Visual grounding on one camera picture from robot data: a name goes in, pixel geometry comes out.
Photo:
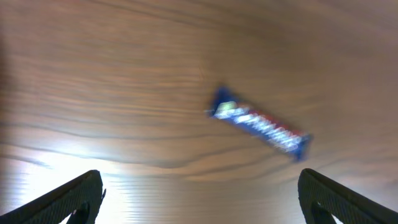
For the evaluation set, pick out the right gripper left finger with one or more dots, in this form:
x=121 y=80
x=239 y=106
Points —
x=78 y=200

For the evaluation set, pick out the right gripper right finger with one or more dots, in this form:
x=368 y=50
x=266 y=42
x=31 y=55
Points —
x=322 y=200

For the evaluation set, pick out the purple Dairy Milk bar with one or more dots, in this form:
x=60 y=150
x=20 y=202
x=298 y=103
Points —
x=229 y=107

